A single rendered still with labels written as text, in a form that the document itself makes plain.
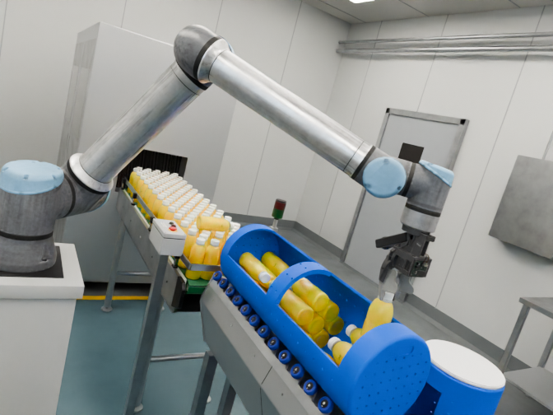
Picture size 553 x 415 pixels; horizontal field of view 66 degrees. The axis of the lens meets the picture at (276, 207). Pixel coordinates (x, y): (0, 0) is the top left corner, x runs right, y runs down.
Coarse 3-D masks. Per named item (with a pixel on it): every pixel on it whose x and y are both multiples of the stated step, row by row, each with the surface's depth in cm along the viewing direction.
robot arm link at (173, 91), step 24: (168, 72) 115; (144, 96) 118; (168, 96) 116; (192, 96) 118; (120, 120) 121; (144, 120) 119; (168, 120) 121; (96, 144) 124; (120, 144) 122; (144, 144) 125; (72, 168) 125; (96, 168) 125; (120, 168) 128; (96, 192) 128
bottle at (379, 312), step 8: (376, 304) 114; (384, 304) 114; (392, 304) 115; (368, 312) 116; (376, 312) 114; (384, 312) 113; (392, 312) 114; (368, 320) 115; (376, 320) 113; (384, 320) 113; (368, 328) 115; (360, 336) 117
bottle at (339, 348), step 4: (340, 340) 122; (332, 344) 121; (336, 344) 120; (340, 344) 119; (344, 344) 118; (348, 344) 118; (332, 348) 120; (336, 348) 118; (340, 348) 117; (344, 348) 117; (348, 348) 116; (332, 352) 119; (336, 352) 118; (340, 352) 117; (344, 352) 116; (336, 356) 117; (340, 356) 116; (344, 356) 115; (336, 360) 118; (340, 360) 116
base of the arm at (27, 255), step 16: (0, 240) 112; (16, 240) 113; (32, 240) 115; (48, 240) 119; (0, 256) 112; (16, 256) 113; (32, 256) 115; (48, 256) 120; (16, 272) 113; (32, 272) 116
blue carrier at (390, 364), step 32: (256, 224) 178; (224, 256) 172; (256, 256) 183; (288, 256) 181; (256, 288) 147; (288, 288) 137; (320, 288) 161; (352, 288) 135; (288, 320) 129; (352, 320) 145; (320, 352) 115; (352, 352) 107; (384, 352) 105; (416, 352) 111; (320, 384) 117; (352, 384) 103; (384, 384) 109; (416, 384) 116
